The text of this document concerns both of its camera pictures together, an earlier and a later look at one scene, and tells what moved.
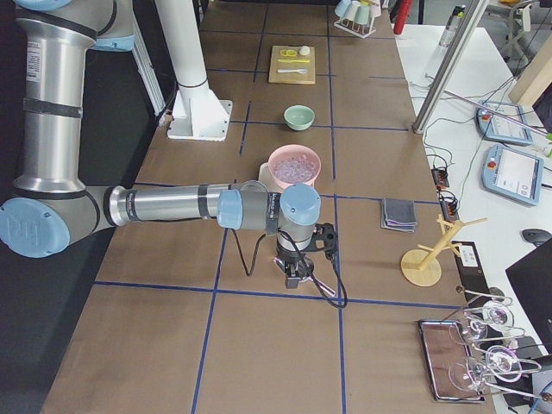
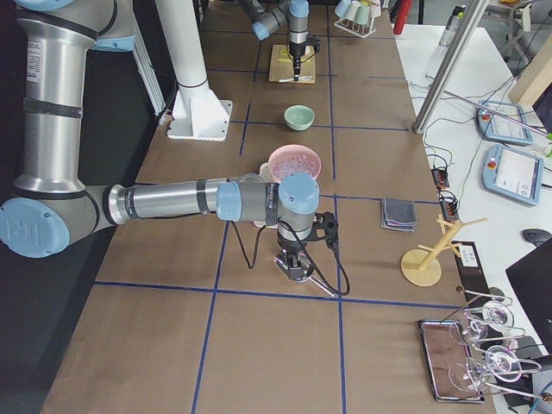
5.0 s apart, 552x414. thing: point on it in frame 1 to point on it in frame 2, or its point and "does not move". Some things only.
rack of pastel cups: [357, 16] does not move
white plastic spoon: [300, 71] to [301, 78]
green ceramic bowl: [298, 117] does not move
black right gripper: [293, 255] does not move
